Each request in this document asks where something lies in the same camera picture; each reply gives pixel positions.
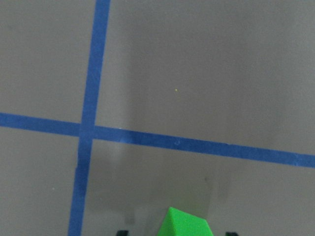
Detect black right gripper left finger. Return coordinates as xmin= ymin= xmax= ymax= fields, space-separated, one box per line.
xmin=116 ymin=230 xmax=128 ymax=236

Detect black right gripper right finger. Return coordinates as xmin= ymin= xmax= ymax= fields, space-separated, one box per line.
xmin=225 ymin=232 xmax=239 ymax=236

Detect green toy block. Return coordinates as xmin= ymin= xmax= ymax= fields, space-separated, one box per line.
xmin=157 ymin=207 xmax=213 ymax=236

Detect blue tape grid lines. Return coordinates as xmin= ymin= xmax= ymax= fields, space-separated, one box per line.
xmin=0 ymin=0 xmax=315 ymax=236

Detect brown table mat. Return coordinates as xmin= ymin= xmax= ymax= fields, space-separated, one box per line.
xmin=0 ymin=0 xmax=315 ymax=236

